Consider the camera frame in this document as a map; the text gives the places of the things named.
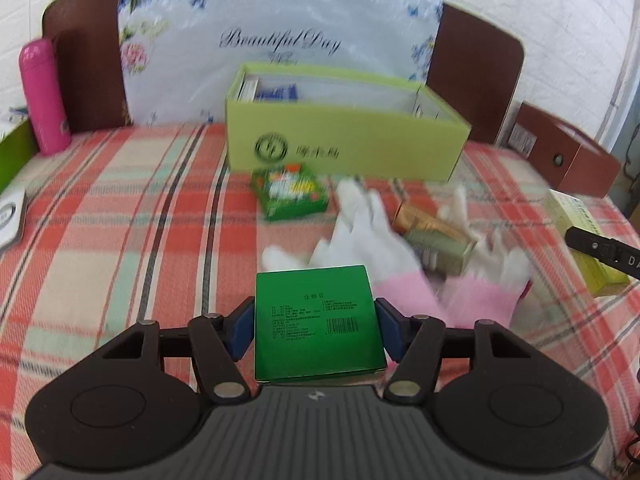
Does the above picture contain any gold small box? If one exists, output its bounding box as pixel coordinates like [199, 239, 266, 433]
[391, 202, 466, 242]

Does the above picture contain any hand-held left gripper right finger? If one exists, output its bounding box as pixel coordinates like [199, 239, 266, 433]
[374, 296, 538, 405]

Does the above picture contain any white power bank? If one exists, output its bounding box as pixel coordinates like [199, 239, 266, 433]
[0, 189, 27, 252]

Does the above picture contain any plain green box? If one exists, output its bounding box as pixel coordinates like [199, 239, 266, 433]
[254, 264, 387, 383]

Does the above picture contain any dark green open box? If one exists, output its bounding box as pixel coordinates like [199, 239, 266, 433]
[0, 119, 39, 193]

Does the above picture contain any brown cardboard box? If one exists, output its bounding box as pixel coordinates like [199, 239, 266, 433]
[507, 101, 622, 198]

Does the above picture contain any pink insulated bottle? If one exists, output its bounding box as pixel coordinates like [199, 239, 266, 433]
[19, 38, 72, 156]

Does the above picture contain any green floral small box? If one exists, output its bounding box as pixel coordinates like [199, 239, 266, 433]
[250, 161, 330, 222]

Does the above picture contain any brown wooden headboard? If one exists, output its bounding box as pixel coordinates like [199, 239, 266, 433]
[41, 0, 527, 147]

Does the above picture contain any plaid bed sheet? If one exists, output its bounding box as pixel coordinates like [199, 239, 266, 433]
[0, 122, 640, 480]

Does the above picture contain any pale yellow box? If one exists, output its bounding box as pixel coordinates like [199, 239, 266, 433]
[545, 189, 631, 298]

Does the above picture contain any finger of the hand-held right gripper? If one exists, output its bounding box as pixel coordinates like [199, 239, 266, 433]
[565, 226, 640, 279]

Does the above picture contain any light green cardboard box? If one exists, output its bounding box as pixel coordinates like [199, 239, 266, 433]
[224, 62, 472, 183]

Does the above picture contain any white glove pink cuff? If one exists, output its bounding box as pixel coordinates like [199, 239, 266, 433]
[261, 177, 442, 328]
[439, 185, 534, 329]

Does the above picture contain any olive green small box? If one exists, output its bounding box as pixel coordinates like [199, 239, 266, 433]
[405, 230, 477, 276]

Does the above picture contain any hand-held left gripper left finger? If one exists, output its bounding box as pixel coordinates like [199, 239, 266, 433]
[97, 296, 257, 405]

